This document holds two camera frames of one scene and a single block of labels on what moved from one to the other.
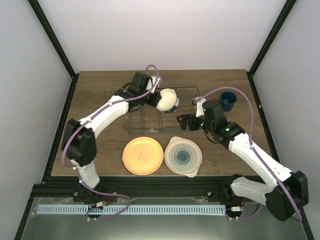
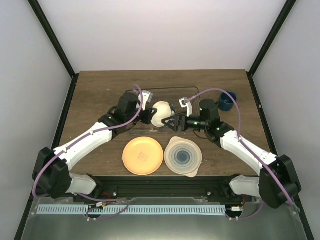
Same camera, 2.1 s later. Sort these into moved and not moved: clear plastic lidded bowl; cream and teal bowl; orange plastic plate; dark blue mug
Moved: cream and teal bowl
Not moved: orange plastic plate; clear plastic lidded bowl; dark blue mug
